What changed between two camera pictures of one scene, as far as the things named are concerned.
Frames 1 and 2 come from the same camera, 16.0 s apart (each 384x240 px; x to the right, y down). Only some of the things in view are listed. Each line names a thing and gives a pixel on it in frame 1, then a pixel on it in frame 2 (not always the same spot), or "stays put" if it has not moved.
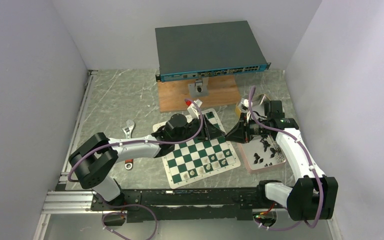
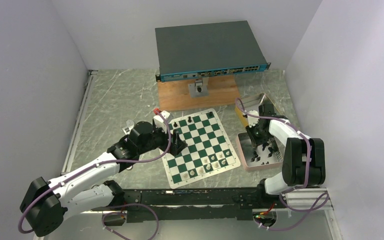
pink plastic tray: [261, 153] stays put
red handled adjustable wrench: [128, 130] stays put
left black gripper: [209, 131] to [177, 144]
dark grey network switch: [203, 50] stays put
